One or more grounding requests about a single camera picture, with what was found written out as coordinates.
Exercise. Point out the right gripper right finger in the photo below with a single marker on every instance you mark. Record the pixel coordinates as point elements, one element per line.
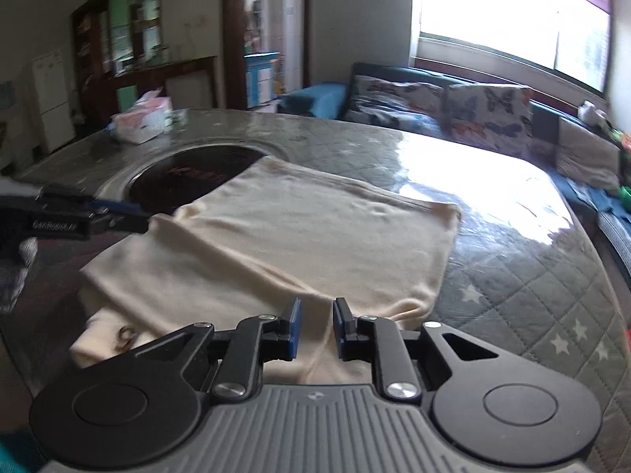
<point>378,342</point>

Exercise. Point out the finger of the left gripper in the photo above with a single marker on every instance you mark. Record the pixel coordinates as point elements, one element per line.
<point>117,207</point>

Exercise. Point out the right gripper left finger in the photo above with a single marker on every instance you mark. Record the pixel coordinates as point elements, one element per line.
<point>243,351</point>

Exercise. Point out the cream beige garment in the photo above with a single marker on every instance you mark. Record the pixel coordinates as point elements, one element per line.
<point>274,235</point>

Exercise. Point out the round black induction cooktop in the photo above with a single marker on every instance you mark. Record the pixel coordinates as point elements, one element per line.
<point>168,181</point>

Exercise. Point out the white refrigerator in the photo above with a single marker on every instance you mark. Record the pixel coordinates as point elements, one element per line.
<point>55,125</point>

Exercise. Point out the pink white tissue pack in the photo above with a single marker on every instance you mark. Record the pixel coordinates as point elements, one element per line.
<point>149,117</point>

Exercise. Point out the dark wooden sideboard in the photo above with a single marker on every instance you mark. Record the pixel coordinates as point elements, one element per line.
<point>100,99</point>

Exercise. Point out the grey star quilted table cover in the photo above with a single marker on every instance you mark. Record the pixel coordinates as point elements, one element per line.
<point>524,275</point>

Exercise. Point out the dark wooden display cabinet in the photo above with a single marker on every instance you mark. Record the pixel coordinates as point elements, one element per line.
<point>113,37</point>

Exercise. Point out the blue white small cabinet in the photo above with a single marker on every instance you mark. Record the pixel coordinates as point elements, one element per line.
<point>260,77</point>

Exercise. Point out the left butterfly cushion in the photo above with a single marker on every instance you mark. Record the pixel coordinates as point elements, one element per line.
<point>414,107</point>

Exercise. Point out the butterfly cushion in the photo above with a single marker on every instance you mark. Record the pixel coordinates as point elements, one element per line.
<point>414,107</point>
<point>491,116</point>

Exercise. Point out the right butterfly cushion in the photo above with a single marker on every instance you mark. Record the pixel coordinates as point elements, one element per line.
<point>491,116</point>

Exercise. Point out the blue cloth on sofa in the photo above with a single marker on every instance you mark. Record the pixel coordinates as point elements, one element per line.
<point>590,202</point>

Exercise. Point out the blue corner sofa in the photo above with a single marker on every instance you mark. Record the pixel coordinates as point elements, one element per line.
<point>329,101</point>

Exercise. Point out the grey plain cushion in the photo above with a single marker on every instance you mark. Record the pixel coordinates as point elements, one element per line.
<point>587,158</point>

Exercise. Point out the black white plush toy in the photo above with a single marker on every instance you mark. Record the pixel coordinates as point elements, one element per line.
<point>590,115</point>

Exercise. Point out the dark wooden door frame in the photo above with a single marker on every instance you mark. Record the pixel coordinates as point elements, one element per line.
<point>251,26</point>

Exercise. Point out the window with green frame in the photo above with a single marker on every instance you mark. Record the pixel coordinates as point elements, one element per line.
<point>568,37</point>

